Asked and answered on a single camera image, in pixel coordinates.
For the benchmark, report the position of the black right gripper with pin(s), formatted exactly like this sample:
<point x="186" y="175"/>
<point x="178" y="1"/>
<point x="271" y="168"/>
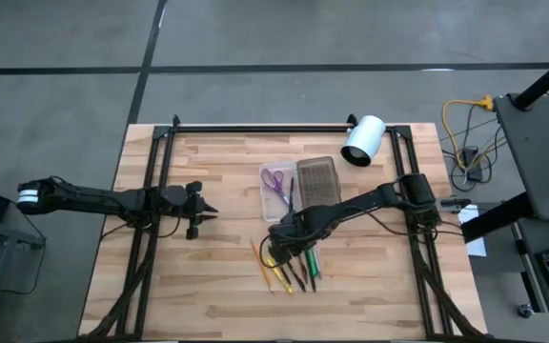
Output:
<point x="289" y="233"/>

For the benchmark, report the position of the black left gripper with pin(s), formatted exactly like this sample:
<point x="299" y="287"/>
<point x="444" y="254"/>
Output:
<point x="191" y="205"/>

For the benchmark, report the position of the orange pencil with eraser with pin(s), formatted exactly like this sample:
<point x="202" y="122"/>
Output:
<point x="262" y="267"/>

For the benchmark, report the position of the yellow highlighter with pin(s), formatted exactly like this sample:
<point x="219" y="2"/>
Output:
<point x="281" y="280"/>

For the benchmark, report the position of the black pen with scale print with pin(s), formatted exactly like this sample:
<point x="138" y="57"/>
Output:
<point x="303" y="271"/>

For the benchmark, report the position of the dark green pen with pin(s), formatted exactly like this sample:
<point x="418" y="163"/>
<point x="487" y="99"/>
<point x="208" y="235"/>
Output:
<point x="311" y="276"/>

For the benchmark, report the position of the light green pen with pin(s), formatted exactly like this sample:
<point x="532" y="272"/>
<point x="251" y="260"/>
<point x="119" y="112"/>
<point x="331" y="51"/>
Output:
<point x="316" y="264"/>

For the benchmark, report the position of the clear plastic supply box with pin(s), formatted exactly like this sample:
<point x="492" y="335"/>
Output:
<point x="272" y="212"/>

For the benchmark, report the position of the clear plastic pencil case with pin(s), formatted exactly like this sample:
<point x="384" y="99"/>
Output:
<point x="319" y="183"/>

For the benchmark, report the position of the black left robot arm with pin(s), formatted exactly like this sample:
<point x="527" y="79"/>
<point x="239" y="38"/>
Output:
<point x="88" y="195"/>

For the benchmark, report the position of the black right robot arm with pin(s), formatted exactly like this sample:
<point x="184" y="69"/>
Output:
<point x="351" y="205"/>

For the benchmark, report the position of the white paper sheet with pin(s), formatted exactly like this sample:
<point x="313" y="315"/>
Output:
<point x="475" y="238"/>

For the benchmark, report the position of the black power adapter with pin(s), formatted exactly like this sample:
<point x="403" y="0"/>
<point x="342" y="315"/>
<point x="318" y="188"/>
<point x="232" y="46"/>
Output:
<point x="471" y="159"/>

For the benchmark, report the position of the black desk leg beam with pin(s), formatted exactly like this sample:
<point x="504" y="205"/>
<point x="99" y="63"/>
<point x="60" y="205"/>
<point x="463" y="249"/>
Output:
<point x="494" y="216"/>

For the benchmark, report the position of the grey caster wheel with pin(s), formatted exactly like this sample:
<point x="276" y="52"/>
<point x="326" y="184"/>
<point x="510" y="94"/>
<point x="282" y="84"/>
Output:
<point x="525" y="311"/>

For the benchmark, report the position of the dark grey keyboard desk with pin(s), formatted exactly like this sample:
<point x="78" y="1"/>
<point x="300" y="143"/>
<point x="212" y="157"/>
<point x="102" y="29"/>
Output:
<point x="529" y="233"/>

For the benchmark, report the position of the grey desk top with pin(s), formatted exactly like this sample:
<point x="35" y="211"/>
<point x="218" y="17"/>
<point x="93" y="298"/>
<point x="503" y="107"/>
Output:
<point x="532" y="152"/>

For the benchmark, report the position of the black slanted pole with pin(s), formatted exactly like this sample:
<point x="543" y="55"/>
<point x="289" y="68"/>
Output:
<point x="546" y="78"/>

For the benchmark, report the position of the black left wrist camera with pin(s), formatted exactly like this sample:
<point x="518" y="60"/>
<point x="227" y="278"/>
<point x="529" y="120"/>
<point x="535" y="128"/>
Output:
<point x="173" y="196"/>

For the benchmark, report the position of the black aluminium table frame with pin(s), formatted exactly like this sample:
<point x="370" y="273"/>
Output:
<point x="255" y="129"/>

